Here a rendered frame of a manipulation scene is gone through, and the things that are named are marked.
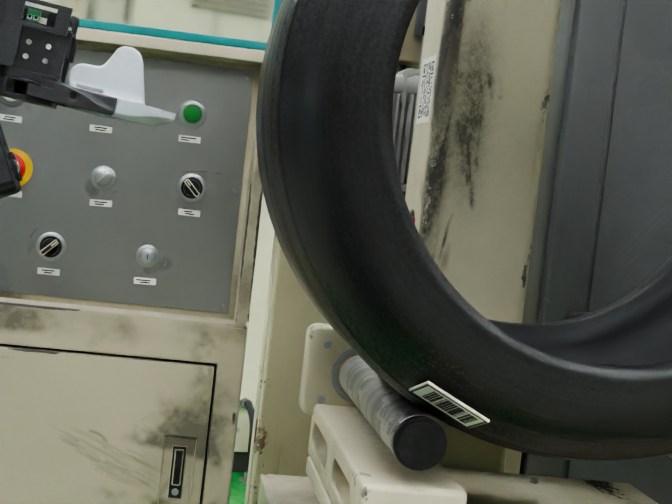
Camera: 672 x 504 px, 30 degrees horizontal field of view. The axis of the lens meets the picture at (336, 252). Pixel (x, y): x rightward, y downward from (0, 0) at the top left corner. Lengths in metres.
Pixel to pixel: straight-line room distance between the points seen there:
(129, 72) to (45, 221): 0.71
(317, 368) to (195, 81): 0.54
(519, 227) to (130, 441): 0.63
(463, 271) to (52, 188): 0.62
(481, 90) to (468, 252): 0.18
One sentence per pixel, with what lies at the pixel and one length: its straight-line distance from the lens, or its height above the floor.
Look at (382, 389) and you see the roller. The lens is 1.16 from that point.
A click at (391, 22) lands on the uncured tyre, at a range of 0.98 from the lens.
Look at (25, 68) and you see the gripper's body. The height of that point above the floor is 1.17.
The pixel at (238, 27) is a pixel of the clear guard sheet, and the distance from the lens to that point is 1.72.
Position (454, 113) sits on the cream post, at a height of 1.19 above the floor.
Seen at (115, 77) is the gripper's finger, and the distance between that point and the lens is 1.06.
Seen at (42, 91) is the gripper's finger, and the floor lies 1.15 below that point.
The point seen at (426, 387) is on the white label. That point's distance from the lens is 1.00.
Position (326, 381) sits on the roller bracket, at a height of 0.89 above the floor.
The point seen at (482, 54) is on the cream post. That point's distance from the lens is 1.40.
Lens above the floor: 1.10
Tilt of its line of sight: 3 degrees down
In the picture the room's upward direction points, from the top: 6 degrees clockwise
